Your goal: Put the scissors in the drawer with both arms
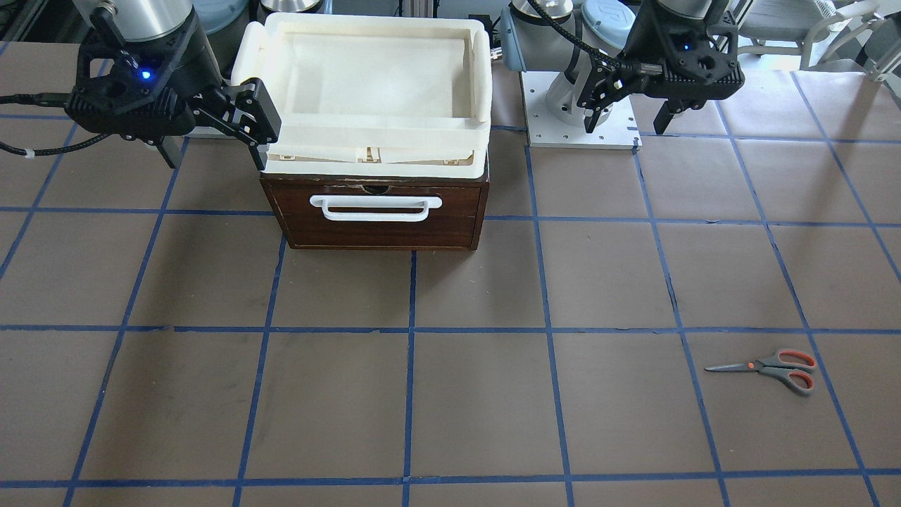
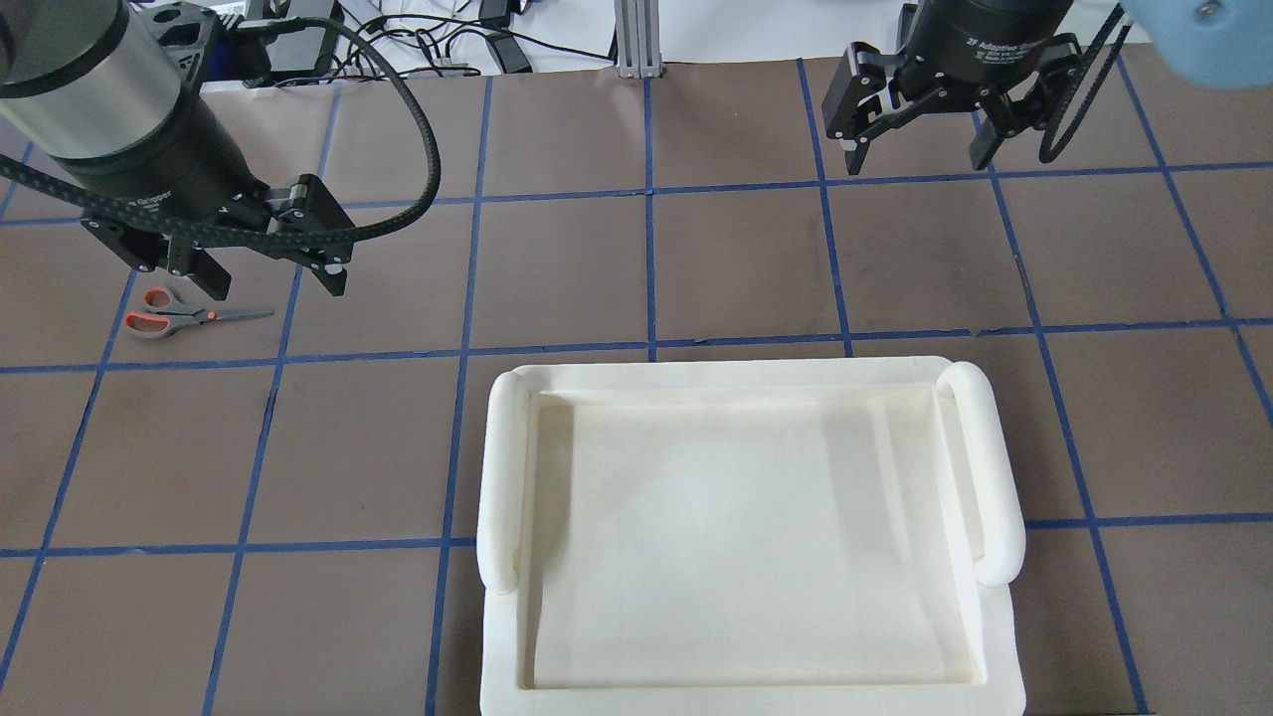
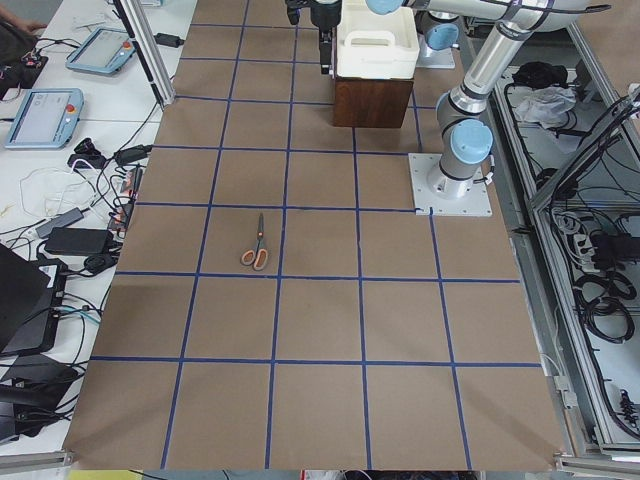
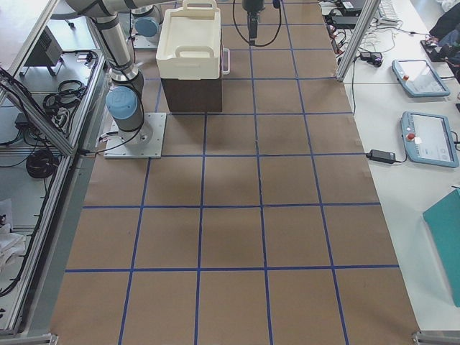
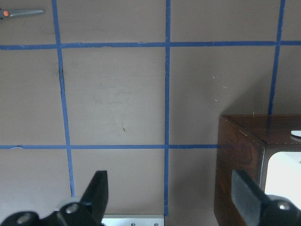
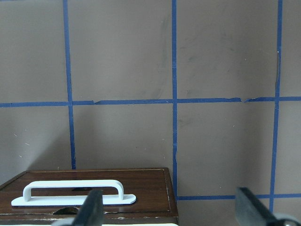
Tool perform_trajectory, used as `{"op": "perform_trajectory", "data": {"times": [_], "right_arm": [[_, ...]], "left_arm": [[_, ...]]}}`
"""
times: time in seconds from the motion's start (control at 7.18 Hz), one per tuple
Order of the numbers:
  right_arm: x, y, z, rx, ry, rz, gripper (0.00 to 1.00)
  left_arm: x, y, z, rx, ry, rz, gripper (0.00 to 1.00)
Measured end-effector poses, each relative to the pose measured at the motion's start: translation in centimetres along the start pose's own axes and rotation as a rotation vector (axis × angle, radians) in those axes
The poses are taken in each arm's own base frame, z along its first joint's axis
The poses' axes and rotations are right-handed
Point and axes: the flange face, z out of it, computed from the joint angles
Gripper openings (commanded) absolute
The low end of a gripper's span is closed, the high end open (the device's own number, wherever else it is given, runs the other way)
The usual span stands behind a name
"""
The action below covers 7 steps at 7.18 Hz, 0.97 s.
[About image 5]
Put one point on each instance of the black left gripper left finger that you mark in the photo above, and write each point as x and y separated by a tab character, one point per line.
95	198

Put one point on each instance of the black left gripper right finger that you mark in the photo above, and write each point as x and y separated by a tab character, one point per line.
249	200

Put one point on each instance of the grey orange scissors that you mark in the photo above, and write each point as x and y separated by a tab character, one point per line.
10	13

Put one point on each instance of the dark wooden drawer cabinet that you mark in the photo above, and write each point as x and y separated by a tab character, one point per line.
247	142

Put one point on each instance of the white tray on cabinet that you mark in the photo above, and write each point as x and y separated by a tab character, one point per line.
283	176

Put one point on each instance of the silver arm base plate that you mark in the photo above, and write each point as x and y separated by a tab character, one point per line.
133	220

